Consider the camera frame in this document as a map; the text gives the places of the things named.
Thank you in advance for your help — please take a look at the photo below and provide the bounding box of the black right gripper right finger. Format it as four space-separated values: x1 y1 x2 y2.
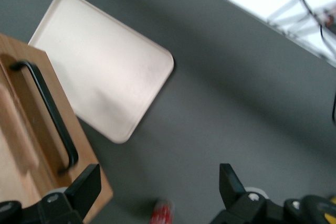
212 163 274 224

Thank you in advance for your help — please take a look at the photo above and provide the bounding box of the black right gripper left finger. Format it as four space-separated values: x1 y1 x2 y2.
39 163 102 224

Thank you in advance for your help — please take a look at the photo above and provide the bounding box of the wooden two-drawer cabinet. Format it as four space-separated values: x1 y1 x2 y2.
0 33 114 224

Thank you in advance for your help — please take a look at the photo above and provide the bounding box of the wooden drawer below cabinet lid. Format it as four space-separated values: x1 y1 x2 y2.
0 77 50 206

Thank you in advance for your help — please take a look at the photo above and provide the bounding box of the wooden drawer at cabinet base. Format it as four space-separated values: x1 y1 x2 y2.
0 34 114 222

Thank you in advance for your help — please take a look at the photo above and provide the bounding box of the red cola bottle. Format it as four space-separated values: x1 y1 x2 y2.
149 197 175 224

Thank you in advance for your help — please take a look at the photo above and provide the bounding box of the beige rectangular tray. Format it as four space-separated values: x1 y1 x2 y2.
27 0 175 145

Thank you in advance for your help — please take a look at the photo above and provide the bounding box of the black handle of base-side drawer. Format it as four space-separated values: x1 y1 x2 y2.
9 60 79 175

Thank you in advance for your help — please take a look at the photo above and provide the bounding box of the black looped table cable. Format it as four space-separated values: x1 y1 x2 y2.
331 94 336 125

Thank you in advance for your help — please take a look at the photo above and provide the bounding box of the long black floor cable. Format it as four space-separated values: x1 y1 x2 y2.
267 0 336 61

